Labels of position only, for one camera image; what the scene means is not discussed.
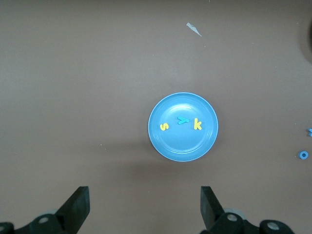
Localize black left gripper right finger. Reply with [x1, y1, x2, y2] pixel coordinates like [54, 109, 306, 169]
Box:
[200, 186, 295, 234]

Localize white tape scrap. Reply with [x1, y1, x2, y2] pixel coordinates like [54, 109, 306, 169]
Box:
[186, 22, 203, 37]

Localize brown table cover sheet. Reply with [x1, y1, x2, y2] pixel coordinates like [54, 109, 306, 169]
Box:
[0, 0, 312, 234]

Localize blue plate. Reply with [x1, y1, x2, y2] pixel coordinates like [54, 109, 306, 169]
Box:
[148, 92, 219, 162]

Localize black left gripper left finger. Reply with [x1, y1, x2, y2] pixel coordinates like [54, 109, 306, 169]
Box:
[14, 186, 91, 234]

